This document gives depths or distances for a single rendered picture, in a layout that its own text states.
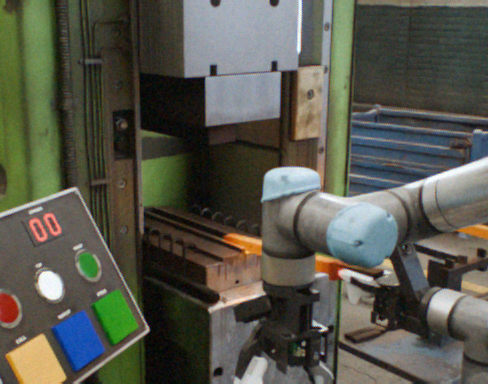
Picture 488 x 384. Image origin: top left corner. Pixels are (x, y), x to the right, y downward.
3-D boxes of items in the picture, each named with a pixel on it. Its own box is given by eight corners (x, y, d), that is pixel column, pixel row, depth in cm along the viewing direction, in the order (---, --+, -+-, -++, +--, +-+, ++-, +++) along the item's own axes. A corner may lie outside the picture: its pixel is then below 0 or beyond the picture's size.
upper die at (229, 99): (280, 117, 156) (281, 71, 153) (205, 126, 145) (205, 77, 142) (165, 98, 187) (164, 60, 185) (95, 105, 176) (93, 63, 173)
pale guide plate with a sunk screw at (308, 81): (321, 136, 183) (324, 66, 178) (295, 140, 178) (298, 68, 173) (315, 135, 185) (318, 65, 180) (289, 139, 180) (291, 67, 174)
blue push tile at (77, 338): (106, 350, 117) (84, 309, 116) (78, 371, 111) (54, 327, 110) (98, 354, 118) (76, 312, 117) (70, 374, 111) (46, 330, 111)
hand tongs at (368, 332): (499, 290, 215) (500, 286, 215) (512, 295, 212) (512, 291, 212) (344, 337, 185) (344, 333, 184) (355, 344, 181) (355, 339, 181)
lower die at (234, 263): (275, 275, 168) (276, 239, 165) (206, 296, 156) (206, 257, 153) (167, 232, 199) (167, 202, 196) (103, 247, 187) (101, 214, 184)
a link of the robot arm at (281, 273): (250, 247, 103) (299, 238, 106) (250, 278, 104) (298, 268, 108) (281, 263, 96) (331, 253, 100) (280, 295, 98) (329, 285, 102)
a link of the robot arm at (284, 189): (293, 181, 92) (249, 169, 99) (290, 264, 95) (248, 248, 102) (337, 173, 96) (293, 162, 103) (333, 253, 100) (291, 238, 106)
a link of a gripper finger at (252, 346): (232, 376, 104) (264, 322, 104) (227, 372, 105) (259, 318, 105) (255, 387, 106) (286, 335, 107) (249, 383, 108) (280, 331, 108)
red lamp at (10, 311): (26, 321, 106) (24, 293, 104) (-5, 330, 103) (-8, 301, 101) (17, 315, 108) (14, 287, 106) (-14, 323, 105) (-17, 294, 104)
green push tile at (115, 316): (139, 327, 125) (119, 287, 125) (115, 344, 119) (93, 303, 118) (132, 330, 126) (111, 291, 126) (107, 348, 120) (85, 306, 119)
